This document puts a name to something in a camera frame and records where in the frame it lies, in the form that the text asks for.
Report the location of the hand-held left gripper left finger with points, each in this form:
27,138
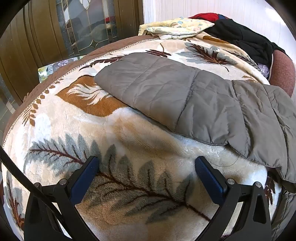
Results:
84,178

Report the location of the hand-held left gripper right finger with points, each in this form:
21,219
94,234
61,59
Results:
209,178

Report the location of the grey padded jacket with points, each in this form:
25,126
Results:
185,97

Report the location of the leaf print fleece blanket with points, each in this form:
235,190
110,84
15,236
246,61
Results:
115,139

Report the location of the clear plastic wrapper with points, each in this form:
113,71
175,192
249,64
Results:
263,69

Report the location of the wooden cabinet with glass door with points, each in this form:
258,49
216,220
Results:
57,27

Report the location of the red garment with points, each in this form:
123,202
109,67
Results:
205,16

